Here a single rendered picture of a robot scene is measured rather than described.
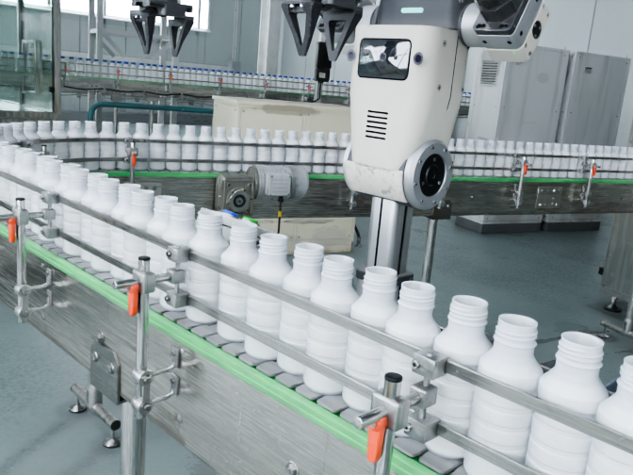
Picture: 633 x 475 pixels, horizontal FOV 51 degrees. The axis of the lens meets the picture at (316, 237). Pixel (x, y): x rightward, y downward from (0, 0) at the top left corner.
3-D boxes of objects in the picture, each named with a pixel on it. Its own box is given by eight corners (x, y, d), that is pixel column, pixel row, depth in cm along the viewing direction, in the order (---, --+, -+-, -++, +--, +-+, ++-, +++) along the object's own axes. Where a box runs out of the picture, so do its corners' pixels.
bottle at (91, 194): (91, 253, 130) (91, 171, 126) (119, 258, 129) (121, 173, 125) (73, 261, 124) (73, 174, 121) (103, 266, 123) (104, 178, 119)
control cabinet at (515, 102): (509, 221, 751) (536, 46, 707) (541, 232, 708) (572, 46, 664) (450, 222, 715) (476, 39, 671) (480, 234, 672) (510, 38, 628)
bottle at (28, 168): (41, 223, 150) (40, 151, 147) (49, 229, 146) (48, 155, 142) (13, 224, 147) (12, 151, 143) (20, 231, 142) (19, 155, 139)
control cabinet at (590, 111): (566, 221, 791) (595, 55, 747) (600, 230, 748) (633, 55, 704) (514, 221, 755) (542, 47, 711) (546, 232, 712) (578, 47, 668)
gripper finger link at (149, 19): (127, 52, 129) (128, 2, 127) (159, 56, 134) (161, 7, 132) (145, 54, 124) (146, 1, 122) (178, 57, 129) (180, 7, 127)
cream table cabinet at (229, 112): (320, 234, 609) (332, 104, 582) (353, 252, 555) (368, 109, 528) (204, 237, 560) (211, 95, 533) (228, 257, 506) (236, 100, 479)
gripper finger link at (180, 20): (143, 54, 132) (145, 4, 129) (174, 57, 137) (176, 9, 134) (162, 55, 127) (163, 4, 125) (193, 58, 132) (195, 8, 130)
